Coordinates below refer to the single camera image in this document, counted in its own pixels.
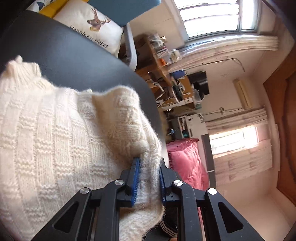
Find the beige curtain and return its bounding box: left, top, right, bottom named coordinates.
left=166, top=35, right=279, bottom=72
left=206, top=108, right=273, bottom=186

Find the grey yellow blue sofa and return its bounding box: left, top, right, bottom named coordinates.
left=26, top=0, right=163, bottom=71

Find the deer print cushion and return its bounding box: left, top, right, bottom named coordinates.
left=54, top=0, right=123, bottom=57

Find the blue triangle pattern cushion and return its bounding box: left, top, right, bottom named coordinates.
left=27, top=0, right=56, bottom=13

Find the black monitor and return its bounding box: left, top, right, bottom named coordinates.
left=188, top=71, right=210, bottom=95

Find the white cabinet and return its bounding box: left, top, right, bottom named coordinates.
left=169, top=113, right=208, bottom=140

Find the cream knitted sweater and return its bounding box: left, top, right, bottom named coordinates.
left=1, top=56, right=164, bottom=240

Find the wall air conditioner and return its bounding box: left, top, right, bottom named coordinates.
left=233, top=79, right=252, bottom=110

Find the pink quilt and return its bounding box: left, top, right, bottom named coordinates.
left=166, top=138, right=209, bottom=190

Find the wooden shelf with clutter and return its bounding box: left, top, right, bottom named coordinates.
left=135, top=35, right=194, bottom=110

